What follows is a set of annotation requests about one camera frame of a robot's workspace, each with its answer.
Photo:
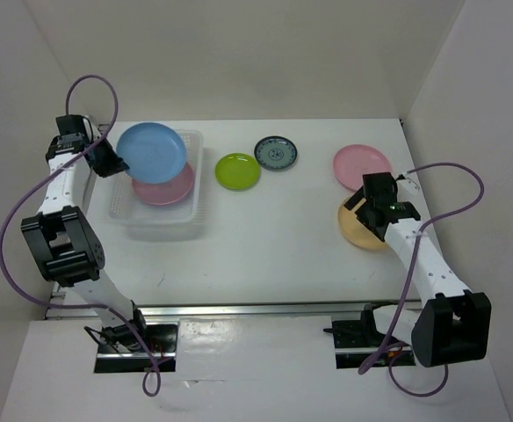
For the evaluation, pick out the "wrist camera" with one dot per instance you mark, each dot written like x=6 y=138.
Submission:
x=75 y=124
x=380 y=190

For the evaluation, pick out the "pink plastic plate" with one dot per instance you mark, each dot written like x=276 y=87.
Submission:
x=166 y=193
x=352 y=162

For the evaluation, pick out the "blue floral ceramic plate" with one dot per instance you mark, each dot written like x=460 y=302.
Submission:
x=276 y=153

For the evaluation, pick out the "beige plastic plate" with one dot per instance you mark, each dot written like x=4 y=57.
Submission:
x=354 y=232

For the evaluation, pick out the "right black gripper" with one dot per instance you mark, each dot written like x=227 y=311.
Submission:
x=362 y=214

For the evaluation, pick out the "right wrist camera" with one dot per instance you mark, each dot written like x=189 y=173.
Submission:
x=380 y=190

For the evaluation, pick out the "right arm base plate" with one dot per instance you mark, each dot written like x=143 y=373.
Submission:
x=355 y=339

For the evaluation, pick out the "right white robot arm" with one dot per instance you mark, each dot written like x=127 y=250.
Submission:
x=432 y=277

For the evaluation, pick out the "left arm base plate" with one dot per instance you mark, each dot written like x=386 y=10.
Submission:
x=114 y=358

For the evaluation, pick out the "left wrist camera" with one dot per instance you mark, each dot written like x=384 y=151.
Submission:
x=75 y=124

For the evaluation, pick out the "blue plastic plate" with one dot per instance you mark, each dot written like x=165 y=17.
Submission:
x=154 y=153

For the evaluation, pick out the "green plastic plate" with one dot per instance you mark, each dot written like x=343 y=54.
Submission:
x=237 y=171

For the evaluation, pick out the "clear plastic perforated bin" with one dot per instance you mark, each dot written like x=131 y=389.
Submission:
x=171 y=211

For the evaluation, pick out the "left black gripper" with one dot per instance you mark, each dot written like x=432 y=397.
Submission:
x=115 y=164

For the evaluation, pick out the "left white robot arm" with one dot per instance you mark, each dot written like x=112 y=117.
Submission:
x=67 y=251

